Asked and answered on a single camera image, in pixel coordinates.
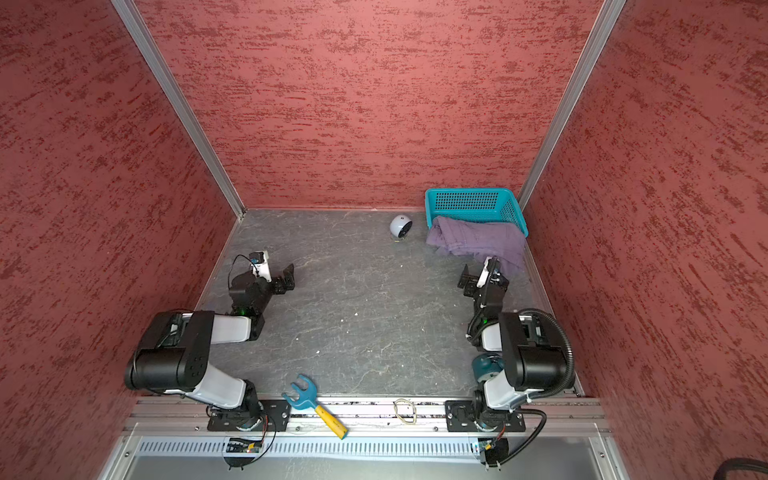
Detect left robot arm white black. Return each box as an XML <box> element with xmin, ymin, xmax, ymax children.
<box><xmin>124</xmin><ymin>259</ymin><xmax>295</xmax><ymax>432</ymax></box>

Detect right aluminium corner post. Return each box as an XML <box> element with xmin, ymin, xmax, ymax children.
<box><xmin>518</xmin><ymin>0</ymin><xmax>626</xmax><ymax>211</ymax></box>

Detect left aluminium corner post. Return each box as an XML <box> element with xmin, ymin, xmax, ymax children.
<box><xmin>111</xmin><ymin>0</ymin><xmax>247</xmax><ymax>220</ymax></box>

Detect white round mug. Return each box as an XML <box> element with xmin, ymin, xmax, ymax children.
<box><xmin>389</xmin><ymin>214</ymin><xmax>413</xmax><ymax>240</ymax></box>

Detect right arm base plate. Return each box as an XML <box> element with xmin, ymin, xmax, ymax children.
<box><xmin>444</xmin><ymin>400</ymin><xmax>526</xmax><ymax>433</ymax></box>

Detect blue fork tool yellow handle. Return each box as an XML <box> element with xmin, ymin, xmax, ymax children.
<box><xmin>282</xmin><ymin>374</ymin><xmax>349</xmax><ymax>440</ymax></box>

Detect teal plastic basket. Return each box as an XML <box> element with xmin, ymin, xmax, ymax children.
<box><xmin>425</xmin><ymin>188</ymin><xmax>529</xmax><ymax>237</ymax></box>

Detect white slotted cable duct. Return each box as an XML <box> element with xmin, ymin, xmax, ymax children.
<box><xmin>135</xmin><ymin>436</ymin><xmax>482</xmax><ymax>463</ymax></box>

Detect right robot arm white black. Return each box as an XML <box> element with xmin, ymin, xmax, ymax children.
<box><xmin>447</xmin><ymin>257</ymin><xmax>576</xmax><ymax>432</ymax></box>

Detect aluminium corner post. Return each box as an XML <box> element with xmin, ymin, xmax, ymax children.
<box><xmin>518</xmin><ymin>0</ymin><xmax>626</xmax><ymax>211</ymax></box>
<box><xmin>111</xmin><ymin>0</ymin><xmax>247</xmax><ymax>220</ymax></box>

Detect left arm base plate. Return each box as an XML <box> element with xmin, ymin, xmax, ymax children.
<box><xmin>206</xmin><ymin>399</ymin><xmax>291</xmax><ymax>434</ymax></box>

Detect aluminium frame rail front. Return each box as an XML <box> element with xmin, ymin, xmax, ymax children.
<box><xmin>121</xmin><ymin>395</ymin><xmax>612</xmax><ymax>438</ymax></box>

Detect purple trousers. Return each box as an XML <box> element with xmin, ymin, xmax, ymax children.
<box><xmin>426</xmin><ymin>217</ymin><xmax>526</xmax><ymax>275</ymax></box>

